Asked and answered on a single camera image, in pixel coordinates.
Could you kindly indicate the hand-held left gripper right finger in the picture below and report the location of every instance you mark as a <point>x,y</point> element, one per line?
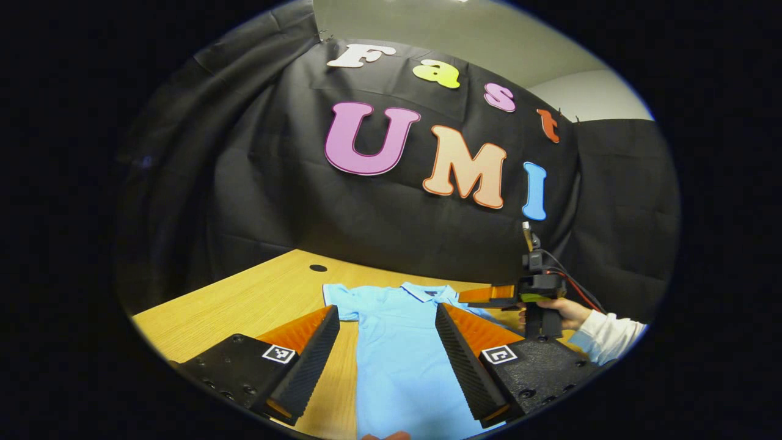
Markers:
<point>464,366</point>

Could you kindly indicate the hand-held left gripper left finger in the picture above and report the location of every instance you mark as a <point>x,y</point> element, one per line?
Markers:
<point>311,366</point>

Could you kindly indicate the light blue T-shirt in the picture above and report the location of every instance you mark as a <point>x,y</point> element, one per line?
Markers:
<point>397,360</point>

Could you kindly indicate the black backdrop cloth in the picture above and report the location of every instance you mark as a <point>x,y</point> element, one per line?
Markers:
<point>366,226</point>

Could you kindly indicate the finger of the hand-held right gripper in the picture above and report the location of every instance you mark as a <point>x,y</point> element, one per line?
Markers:
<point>489,294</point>

